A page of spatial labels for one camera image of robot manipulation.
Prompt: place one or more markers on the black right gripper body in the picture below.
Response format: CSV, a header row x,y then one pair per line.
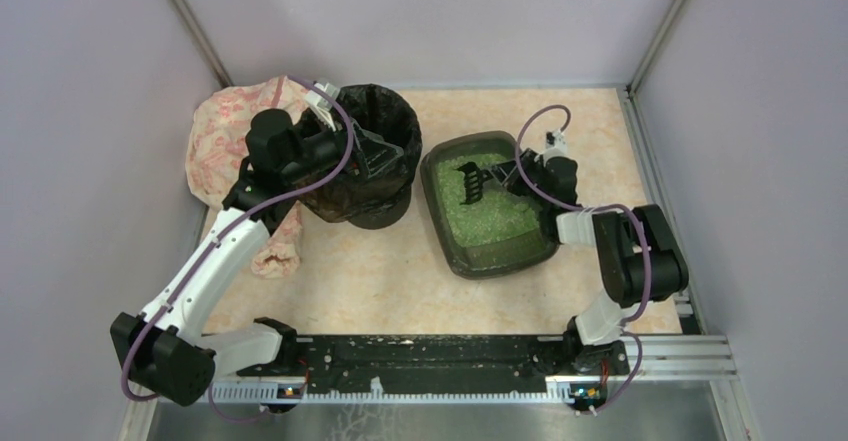
x,y
523,177

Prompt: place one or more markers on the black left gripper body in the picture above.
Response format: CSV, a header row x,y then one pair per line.
x,y
361,153

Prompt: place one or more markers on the black litter scoop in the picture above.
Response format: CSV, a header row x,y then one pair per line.
x,y
474,180

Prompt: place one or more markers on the black bag lined bin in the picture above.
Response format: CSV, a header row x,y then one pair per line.
x,y
374,190

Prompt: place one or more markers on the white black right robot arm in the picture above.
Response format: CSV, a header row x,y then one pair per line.
x,y
639,258

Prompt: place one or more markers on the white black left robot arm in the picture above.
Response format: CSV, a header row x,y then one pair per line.
x,y
218,259

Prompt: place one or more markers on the green cat litter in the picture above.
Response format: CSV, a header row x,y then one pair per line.
x,y
498,217

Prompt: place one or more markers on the dark grey litter box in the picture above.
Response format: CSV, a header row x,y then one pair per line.
x,y
492,260

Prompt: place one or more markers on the pink patterned cloth bag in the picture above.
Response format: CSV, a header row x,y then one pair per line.
x,y
215,151

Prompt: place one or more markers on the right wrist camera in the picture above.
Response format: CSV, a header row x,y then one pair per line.
x,y
555,145

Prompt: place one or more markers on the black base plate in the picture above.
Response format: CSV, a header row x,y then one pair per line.
x,y
434,364

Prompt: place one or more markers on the aluminium rail frame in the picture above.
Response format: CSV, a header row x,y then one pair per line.
x,y
658,364

